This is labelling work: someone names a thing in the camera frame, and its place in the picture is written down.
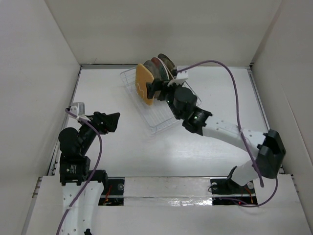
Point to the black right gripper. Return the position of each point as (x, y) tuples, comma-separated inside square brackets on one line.
[(150, 86)]

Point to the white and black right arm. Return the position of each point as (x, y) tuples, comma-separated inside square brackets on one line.
[(266, 149)]

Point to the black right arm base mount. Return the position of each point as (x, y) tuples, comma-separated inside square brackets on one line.
[(224, 194)]

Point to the cream plate with brown rim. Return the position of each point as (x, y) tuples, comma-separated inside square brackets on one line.
[(169, 64)]

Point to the grey reindeer round plate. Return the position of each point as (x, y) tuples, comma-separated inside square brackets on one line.
[(150, 66)]

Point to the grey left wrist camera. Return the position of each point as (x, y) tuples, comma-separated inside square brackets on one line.
[(77, 109)]

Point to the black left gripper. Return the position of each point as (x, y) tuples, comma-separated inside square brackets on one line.
[(104, 122)]

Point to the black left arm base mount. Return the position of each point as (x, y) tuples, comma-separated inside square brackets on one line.
[(113, 194)]

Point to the red plate with teal flower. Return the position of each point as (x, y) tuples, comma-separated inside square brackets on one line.
[(161, 68)]

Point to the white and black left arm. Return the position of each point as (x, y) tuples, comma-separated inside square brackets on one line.
[(82, 186)]

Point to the orange woven square plate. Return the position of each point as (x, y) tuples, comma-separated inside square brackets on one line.
[(143, 76)]

